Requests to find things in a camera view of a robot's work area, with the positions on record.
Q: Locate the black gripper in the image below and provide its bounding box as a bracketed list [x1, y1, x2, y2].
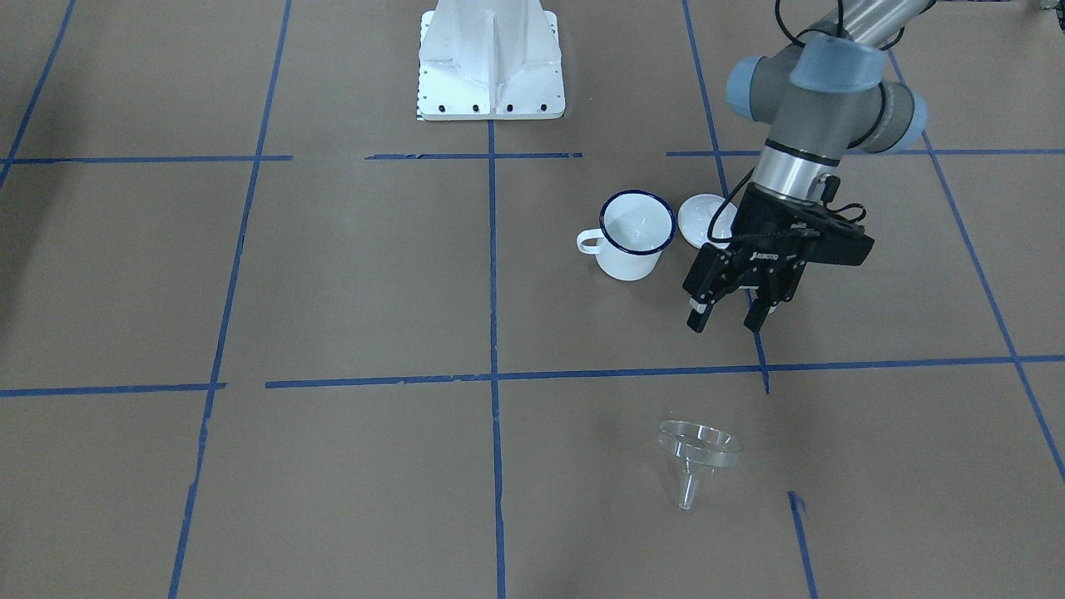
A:
[682, 181, 874, 334]

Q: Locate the clear plastic funnel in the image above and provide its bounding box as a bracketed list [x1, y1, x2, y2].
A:
[657, 418, 743, 511]

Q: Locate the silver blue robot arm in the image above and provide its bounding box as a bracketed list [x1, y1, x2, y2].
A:
[682, 1, 932, 333]

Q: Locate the white round cup lid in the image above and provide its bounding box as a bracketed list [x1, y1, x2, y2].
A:
[678, 194, 737, 250]

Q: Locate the white enamel cup blue rim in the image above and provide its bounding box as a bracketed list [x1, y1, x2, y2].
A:
[576, 190, 677, 284]

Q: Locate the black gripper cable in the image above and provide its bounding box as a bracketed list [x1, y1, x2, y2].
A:
[707, 0, 908, 246]

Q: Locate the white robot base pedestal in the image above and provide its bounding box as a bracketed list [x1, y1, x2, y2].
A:
[416, 1, 567, 122]

